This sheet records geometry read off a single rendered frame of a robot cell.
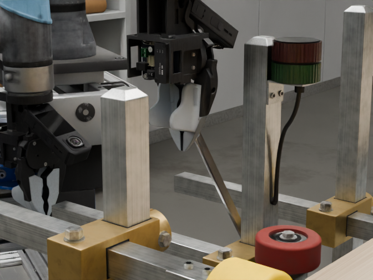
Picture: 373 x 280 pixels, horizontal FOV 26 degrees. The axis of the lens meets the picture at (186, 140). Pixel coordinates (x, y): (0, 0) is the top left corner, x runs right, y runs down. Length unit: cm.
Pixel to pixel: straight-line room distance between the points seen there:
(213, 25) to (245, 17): 472
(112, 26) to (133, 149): 336
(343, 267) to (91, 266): 29
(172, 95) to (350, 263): 30
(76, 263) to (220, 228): 284
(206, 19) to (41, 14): 31
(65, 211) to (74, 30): 41
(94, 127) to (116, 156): 60
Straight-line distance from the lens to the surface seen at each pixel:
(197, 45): 97
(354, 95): 122
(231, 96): 570
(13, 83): 124
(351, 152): 124
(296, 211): 127
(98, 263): 80
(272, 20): 605
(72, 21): 152
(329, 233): 121
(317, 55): 97
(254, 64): 100
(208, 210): 384
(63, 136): 122
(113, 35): 417
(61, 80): 150
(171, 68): 94
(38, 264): 269
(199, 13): 100
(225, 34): 105
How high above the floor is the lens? 126
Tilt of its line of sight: 14 degrees down
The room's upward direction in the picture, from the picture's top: straight up
